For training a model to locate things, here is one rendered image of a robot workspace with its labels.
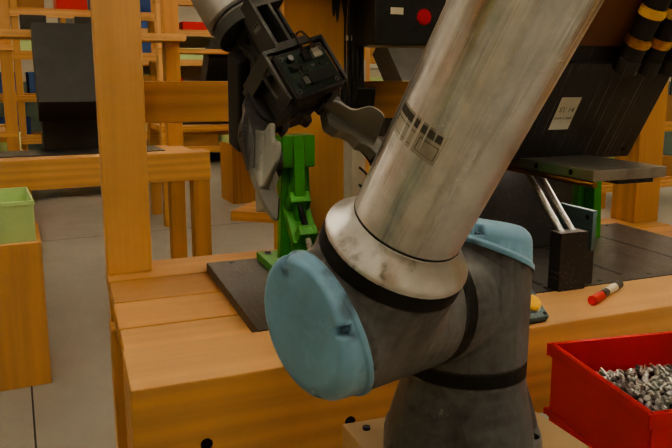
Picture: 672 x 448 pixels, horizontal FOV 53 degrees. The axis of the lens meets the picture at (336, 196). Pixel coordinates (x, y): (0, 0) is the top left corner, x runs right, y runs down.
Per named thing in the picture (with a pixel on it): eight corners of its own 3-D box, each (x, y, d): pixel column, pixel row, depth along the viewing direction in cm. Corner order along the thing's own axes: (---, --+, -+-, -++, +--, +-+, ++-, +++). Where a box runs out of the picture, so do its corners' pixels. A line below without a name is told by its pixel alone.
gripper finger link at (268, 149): (261, 194, 58) (270, 103, 62) (242, 218, 63) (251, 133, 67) (295, 201, 59) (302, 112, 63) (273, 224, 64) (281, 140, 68)
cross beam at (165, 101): (616, 112, 193) (618, 80, 191) (143, 123, 146) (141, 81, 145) (603, 112, 197) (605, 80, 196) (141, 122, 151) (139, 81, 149)
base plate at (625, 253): (763, 270, 144) (764, 260, 143) (258, 343, 104) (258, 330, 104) (616, 230, 182) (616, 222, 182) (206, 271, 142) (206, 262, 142)
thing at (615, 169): (665, 183, 118) (666, 166, 117) (592, 189, 112) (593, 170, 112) (526, 159, 154) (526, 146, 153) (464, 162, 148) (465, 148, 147)
